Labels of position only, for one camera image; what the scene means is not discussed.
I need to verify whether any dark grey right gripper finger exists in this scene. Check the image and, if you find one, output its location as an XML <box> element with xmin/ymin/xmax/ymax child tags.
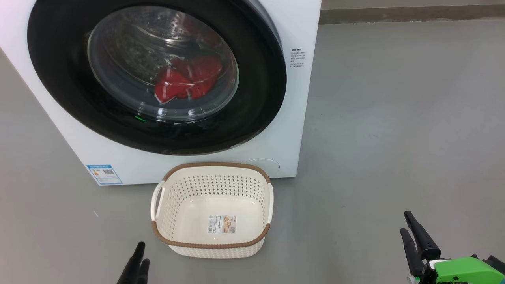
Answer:
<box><xmin>404</xmin><ymin>211</ymin><xmax>441</xmax><ymax>261</ymax></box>
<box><xmin>400</xmin><ymin>228</ymin><xmax>425</xmax><ymax>277</ymax></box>

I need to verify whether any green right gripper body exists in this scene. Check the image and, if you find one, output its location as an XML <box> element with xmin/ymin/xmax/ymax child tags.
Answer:
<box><xmin>408</xmin><ymin>256</ymin><xmax>505</xmax><ymax>284</ymax></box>

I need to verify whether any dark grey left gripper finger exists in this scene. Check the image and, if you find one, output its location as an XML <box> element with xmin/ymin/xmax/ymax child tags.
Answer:
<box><xmin>134</xmin><ymin>259</ymin><xmax>150</xmax><ymax>284</ymax></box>
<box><xmin>117</xmin><ymin>241</ymin><xmax>145</xmax><ymax>284</ymax></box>

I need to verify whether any red cloth garment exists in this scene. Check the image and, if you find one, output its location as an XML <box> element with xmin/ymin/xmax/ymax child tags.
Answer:
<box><xmin>154</xmin><ymin>55</ymin><xmax>222</xmax><ymax>104</ymax></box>

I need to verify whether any black round glass washer door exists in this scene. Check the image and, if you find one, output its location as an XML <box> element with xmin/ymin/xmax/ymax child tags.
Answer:
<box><xmin>27</xmin><ymin>0</ymin><xmax>287</xmax><ymax>155</ymax></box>

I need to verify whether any cream basket with brown rim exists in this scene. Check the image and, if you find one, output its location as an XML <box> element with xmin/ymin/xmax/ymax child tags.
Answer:
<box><xmin>150</xmin><ymin>162</ymin><xmax>274</xmax><ymax>259</ymax></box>

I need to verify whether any printed information label sticker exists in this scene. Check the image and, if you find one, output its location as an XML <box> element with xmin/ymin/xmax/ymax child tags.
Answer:
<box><xmin>207</xmin><ymin>215</ymin><xmax>237</xmax><ymax>234</ymax></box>

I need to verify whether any white front-load washing machine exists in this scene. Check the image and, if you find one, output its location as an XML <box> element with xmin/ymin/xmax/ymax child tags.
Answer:
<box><xmin>0</xmin><ymin>0</ymin><xmax>322</xmax><ymax>187</ymax></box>

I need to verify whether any stainless steel washing machine drum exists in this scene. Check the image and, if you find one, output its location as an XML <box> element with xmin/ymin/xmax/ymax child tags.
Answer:
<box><xmin>88</xmin><ymin>6</ymin><xmax>239</xmax><ymax>121</ymax></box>

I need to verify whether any blue energy label sticker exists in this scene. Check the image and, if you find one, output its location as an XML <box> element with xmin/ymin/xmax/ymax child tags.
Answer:
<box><xmin>86</xmin><ymin>164</ymin><xmax>123</xmax><ymax>185</ymax></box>

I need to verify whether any round white filter cover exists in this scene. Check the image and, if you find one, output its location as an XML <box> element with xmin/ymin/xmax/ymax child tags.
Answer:
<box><xmin>247</xmin><ymin>158</ymin><xmax>281</xmax><ymax>176</ymax></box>

